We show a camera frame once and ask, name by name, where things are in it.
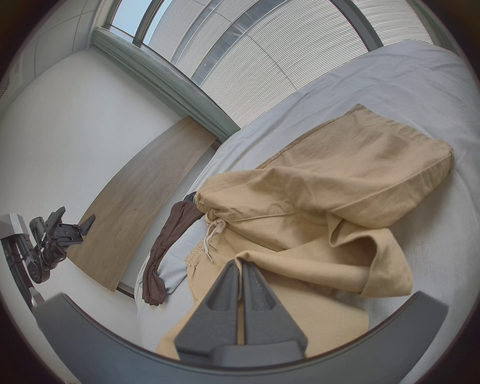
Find grey-green curtain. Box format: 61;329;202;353
92;28;241;141

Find tan drawstring shorts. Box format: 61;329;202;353
155;104;455;359

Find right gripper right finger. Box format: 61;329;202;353
242;260;309;358

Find bed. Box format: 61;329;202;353
65;39;480;353

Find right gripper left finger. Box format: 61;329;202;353
174;260;241;358

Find brown garment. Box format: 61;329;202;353
142;200;205;306

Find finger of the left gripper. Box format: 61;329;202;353
47;206;67;228
77;214;97;238

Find window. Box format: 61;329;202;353
94;0;387;128

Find pale blue garment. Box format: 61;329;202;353
135;221;211;297

